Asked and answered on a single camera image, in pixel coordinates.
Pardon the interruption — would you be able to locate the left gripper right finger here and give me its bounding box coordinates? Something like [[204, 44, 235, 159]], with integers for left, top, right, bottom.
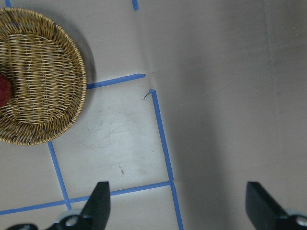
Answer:
[[245, 182, 307, 230]]

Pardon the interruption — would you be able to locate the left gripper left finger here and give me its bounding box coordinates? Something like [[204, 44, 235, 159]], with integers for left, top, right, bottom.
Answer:
[[7, 182, 111, 230]]

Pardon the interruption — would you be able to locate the woven wicker basket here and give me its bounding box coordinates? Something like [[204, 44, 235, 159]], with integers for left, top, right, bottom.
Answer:
[[0, 8, 87, 146]]

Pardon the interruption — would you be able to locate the dark red apple in basket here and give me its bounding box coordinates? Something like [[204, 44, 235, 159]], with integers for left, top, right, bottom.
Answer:
[[0, 74, 12, 107]]

